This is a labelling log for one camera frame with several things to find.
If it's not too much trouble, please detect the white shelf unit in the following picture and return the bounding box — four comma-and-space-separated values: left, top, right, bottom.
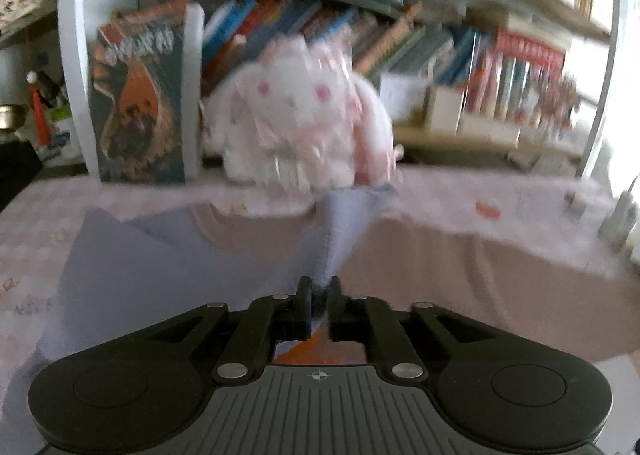
0, 0, 627, 182

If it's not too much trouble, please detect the beige cloth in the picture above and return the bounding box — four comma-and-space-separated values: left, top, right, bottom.
0, 164, 640, 326

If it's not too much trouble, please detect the black pad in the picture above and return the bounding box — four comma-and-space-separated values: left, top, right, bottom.
0, 141, 44, 212

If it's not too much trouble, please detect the white square box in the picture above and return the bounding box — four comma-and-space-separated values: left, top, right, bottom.
379, 72, 432, 125

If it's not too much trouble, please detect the cream paper box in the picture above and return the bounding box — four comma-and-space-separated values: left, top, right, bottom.
424, 82, 469, 134

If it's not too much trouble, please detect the row of colourful books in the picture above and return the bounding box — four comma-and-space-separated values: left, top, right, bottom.
200, 0, 496, 86

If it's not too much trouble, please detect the metal bowl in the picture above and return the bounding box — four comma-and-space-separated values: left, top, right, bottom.
0, 105, 27, 132

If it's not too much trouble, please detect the white and pink plush rabbit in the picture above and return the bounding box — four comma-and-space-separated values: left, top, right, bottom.
202, 34, 401, 193

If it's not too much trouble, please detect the red box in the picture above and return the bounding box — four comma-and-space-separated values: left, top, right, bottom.
492, 28, 567, 67

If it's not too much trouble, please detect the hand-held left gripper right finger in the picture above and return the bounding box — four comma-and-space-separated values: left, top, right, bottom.
327, 276, 503, 382

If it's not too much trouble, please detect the large dark illustrated book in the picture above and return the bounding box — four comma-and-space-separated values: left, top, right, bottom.
89, 0, 205, 184

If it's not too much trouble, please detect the red white bottle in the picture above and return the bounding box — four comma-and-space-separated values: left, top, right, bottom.
26, 70, 52, 148

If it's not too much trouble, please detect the lilac and beige sweatshirt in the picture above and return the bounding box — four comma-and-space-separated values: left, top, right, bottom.
0, 185, 640, 436

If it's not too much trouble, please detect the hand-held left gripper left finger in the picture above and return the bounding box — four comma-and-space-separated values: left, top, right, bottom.
117, 276, 314, 384

